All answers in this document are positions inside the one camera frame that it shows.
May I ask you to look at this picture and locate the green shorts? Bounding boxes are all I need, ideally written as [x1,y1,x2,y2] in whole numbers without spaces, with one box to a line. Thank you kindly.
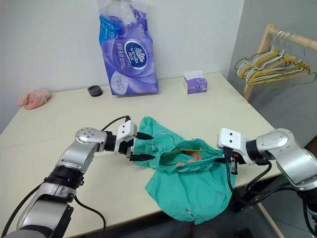
[132,116,234,226]

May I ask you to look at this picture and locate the purple tissue multipack bag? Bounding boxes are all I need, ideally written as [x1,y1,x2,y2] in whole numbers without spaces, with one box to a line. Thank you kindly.
[96,0,159,97]

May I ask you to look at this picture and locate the purple tissue box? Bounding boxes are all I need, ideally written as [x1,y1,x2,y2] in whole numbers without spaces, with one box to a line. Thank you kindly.
[183,70,209,95]

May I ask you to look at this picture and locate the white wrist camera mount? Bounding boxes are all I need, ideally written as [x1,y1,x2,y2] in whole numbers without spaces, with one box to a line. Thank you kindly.
[217,127,256,166]
[114,120,138,155]

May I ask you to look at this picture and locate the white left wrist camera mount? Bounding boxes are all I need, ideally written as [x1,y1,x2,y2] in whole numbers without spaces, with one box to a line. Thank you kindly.
[114,120,138,155]

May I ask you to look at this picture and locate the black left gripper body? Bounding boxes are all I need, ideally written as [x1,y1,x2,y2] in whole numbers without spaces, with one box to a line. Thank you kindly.
[121,137,139,159]

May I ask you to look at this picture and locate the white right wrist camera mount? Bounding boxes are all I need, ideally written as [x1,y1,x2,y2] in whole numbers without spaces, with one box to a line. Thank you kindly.
[217,127,256,166]

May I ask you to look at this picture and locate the dark green wire hanger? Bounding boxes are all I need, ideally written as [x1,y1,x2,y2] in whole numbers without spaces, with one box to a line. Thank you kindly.
[233,50,273,73]

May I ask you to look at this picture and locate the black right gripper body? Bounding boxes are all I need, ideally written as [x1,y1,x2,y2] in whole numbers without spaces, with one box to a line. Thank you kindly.
[222,146,240,176]

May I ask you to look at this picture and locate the wooden clothes rack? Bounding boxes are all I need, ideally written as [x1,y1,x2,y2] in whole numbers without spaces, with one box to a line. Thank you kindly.
[242,23,317,238]

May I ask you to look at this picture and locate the pink cloth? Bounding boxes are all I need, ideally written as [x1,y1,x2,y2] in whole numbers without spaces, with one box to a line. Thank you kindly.
[17,88,52,111]

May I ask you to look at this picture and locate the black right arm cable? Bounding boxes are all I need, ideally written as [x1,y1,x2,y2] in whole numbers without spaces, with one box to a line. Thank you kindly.
[223,153,306,207]

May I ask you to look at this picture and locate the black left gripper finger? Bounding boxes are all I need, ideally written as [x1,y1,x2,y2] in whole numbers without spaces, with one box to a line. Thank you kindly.
[129,153,156,162]
[136,132,155,140]

